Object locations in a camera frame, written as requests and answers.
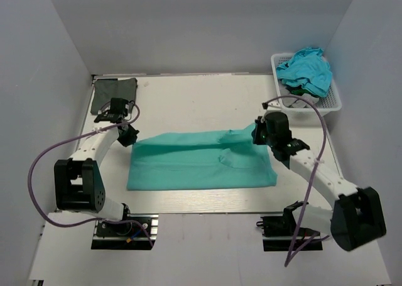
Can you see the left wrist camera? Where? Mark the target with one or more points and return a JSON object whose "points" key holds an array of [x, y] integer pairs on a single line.
{"points": [[118, 110]]}

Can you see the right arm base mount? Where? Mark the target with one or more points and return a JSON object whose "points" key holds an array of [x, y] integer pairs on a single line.
{"points": [[277, 238]]}

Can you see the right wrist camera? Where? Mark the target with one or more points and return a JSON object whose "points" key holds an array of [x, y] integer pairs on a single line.
{"points": [[271, 107]]}

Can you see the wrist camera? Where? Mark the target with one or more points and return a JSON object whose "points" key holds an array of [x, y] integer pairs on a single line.
{"points": [[271, 107], [118, 110]]}

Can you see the light blue t shirt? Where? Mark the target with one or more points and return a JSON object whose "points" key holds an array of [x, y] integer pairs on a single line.
{"points": [[306, 69]]}

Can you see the folded dark green t shirt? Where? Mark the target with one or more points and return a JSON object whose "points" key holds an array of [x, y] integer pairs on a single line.
{"points": [[106, 89]]}

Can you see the green cloth in basket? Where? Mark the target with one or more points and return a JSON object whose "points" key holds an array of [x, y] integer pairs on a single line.
{"points": [[298, 91]]}

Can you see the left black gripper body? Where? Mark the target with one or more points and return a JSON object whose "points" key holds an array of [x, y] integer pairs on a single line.
{"points": [[127, 137]]}

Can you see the grey cloth in basket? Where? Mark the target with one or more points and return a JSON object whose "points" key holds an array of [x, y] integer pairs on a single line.
{"points": [[296, 103]]}

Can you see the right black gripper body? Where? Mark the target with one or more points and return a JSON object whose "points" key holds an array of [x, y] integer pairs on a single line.
{"points": [[261, 136]]}

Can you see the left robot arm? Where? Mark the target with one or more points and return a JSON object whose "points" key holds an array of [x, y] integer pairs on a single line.
{"points": [[78, 183]]}

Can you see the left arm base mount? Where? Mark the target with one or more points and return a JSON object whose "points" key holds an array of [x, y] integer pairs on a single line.
{"points": [[126, 237]]}

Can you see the teal t shirt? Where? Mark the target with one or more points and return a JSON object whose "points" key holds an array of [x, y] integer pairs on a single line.
{"points": [[225, 159]]}

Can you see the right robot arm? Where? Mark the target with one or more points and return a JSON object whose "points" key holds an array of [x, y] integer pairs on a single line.
{"points": [[356, 215]]}

